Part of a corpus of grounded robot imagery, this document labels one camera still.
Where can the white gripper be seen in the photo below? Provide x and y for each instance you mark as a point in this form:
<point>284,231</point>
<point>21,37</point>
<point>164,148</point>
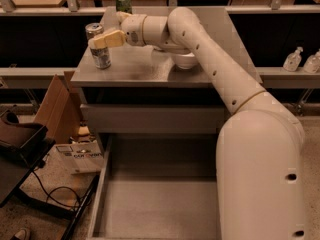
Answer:
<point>132,29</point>

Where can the silver redbull can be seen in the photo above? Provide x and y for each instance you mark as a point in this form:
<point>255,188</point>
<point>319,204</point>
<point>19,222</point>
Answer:
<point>100,56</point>

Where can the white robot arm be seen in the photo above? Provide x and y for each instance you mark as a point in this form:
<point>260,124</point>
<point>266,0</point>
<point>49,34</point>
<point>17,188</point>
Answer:
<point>258,154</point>

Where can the green soda can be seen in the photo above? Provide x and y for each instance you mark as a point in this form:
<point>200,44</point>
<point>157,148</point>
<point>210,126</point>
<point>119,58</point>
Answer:
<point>124,6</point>

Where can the grey drawer cabinet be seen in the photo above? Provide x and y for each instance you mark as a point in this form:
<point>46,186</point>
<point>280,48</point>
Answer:
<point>147,75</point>

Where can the closed grey top drawer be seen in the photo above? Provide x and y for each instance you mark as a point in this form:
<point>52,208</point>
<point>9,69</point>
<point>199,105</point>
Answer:
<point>154,118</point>

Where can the open grey middle drawer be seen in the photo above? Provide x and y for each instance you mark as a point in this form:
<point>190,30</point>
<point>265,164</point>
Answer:
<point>157,187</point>

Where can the white ceramic bowl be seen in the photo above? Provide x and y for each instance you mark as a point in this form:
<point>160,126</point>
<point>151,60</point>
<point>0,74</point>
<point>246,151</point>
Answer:
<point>185,61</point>

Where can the brown cardboard box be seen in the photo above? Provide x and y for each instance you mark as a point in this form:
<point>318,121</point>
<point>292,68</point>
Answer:
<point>60,109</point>

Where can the white printed paper bag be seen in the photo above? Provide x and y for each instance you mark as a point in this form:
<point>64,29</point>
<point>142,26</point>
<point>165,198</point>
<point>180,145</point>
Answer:
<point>81,158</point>

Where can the black side table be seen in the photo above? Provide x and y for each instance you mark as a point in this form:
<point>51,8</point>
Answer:
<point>44,198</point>

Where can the left sanitizer pump bottle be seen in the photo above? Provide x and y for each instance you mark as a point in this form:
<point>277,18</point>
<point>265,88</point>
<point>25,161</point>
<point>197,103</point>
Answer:
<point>293,60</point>

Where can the sanitizer pump bottle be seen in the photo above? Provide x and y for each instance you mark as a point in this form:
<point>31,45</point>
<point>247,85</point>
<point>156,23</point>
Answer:
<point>312,64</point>
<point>293,60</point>

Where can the right sanitizer pump bottle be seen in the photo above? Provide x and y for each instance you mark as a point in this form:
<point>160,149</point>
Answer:
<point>312,64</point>

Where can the shoe tip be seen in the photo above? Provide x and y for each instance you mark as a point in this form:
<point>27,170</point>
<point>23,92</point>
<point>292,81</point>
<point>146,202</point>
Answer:
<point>22,234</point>

